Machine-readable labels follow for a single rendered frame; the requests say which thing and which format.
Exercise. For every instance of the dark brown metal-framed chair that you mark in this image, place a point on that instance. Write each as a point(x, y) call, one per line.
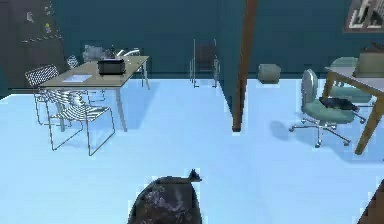
point(205, 58)

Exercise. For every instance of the grey-green round pouf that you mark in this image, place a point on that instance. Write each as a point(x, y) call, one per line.
point(269, 73)

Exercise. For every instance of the black toaster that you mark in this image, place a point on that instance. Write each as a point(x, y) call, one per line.
point(111, 66)

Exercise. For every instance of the black garbage bag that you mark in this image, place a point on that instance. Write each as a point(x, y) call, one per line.
point(165, 203)

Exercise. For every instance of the beige dining table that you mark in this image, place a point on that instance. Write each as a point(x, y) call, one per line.
point(100, 71)

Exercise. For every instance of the grey crumpled object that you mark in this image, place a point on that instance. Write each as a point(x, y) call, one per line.
point(93, 52)

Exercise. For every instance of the white paper sheet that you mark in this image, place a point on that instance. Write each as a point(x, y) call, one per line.
point(77, 78)

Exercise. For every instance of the green swivel office chair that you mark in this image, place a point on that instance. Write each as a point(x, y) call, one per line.
point(346, 91)
point(320, 110)

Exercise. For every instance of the black cloth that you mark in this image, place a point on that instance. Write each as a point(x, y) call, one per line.
point(338, 103)

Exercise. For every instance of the wooden desk with grey top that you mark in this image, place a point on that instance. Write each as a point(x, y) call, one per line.
point(366, 86)

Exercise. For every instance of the olive box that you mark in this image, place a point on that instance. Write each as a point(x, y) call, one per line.
point(370, 63)

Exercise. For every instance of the brown wooden furniture corner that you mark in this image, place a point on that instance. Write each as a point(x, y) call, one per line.
point(373, 208)

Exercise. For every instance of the brown wooden door frame post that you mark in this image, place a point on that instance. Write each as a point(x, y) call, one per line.
point(245, 63)

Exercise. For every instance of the framed wall picture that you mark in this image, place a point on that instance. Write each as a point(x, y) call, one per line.
point(365, 15)

